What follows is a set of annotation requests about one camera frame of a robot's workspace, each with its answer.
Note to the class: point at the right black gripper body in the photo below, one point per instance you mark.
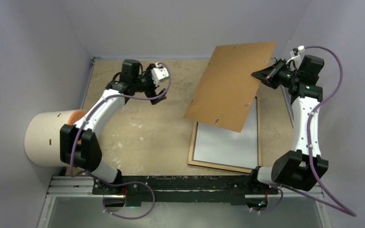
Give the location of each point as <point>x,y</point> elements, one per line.
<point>287,77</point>

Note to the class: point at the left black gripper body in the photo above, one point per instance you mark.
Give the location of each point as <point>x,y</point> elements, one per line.
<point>146,84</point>

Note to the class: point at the brown frame backing board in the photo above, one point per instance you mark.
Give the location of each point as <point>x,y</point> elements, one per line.
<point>226,90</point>

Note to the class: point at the wooden picture frame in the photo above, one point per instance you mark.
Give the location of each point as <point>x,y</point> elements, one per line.
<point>192,148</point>

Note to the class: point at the dark landscape photo print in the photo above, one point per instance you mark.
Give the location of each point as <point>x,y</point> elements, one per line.
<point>226,144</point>

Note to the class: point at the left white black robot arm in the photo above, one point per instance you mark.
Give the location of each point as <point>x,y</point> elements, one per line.
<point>79,146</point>

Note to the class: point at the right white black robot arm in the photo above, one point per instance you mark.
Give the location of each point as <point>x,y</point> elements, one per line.
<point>302,166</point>

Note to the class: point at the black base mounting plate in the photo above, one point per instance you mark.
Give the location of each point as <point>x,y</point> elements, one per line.
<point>236,190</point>

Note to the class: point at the white cylinder with orange lid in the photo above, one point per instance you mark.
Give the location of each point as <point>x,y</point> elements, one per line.
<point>42,136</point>

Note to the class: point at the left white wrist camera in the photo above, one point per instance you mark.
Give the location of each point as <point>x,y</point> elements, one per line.
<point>159,73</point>

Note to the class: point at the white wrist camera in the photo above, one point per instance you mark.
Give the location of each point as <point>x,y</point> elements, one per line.
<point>159,73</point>
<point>295,54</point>

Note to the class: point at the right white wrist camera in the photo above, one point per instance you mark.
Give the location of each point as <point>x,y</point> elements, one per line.
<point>295,54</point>

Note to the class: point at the aluminium rail frame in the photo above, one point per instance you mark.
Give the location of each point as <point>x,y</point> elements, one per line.
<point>298,170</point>

